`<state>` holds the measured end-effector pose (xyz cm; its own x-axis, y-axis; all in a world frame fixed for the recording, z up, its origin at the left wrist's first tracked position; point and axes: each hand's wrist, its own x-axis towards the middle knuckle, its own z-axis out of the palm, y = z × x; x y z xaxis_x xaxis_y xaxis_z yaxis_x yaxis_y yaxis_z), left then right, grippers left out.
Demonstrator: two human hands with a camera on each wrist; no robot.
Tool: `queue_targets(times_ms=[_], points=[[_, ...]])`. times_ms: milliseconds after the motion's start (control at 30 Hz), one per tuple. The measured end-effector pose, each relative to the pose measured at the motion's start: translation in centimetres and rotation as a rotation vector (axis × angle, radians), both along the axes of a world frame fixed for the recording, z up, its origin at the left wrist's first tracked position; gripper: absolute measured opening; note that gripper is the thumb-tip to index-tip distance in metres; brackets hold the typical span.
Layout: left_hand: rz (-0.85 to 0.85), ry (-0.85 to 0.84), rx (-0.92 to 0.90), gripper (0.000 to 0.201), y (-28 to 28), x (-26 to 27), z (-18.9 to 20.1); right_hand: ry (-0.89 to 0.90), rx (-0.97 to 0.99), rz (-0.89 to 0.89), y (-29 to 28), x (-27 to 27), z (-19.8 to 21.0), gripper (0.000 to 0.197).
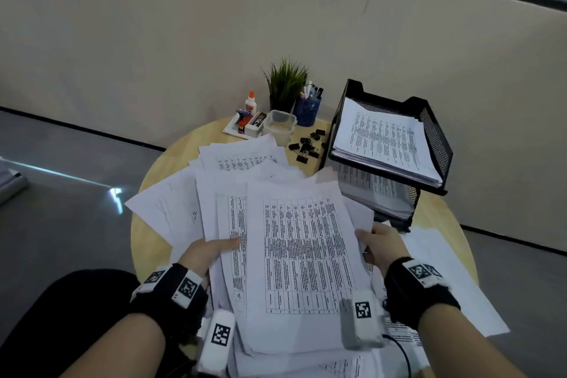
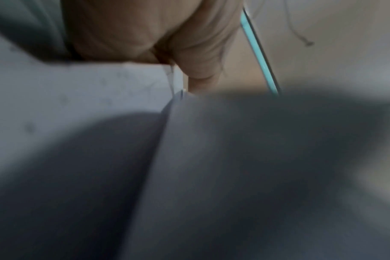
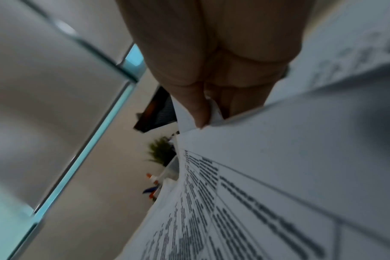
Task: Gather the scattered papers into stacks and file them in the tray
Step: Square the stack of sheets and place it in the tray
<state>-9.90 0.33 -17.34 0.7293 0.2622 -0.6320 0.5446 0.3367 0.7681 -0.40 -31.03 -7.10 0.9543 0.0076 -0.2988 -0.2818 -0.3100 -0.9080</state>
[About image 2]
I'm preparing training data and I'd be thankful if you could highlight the person's left hand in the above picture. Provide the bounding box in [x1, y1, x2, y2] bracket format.
[61, 0, 244, 93]

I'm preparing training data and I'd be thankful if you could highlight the paper stack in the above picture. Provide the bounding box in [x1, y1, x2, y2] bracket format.
[0, 25, 390, 260]

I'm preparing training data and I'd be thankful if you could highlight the grey roller blind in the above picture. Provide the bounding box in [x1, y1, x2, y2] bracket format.
[246, 0, 390, 102]

